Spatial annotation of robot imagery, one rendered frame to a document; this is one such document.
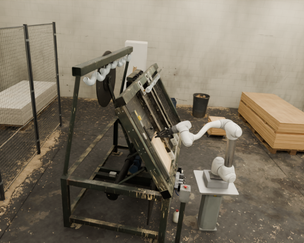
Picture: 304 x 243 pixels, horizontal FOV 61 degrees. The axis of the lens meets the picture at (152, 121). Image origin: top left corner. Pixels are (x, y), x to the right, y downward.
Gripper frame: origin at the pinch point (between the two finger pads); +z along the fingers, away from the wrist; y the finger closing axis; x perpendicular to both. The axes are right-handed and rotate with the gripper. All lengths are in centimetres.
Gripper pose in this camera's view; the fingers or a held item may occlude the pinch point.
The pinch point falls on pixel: (157, 136)
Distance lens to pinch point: 299.0
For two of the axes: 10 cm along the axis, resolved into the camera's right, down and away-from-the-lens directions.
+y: 4.4, 8.6, 2.6
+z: -8.8, 3.6, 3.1
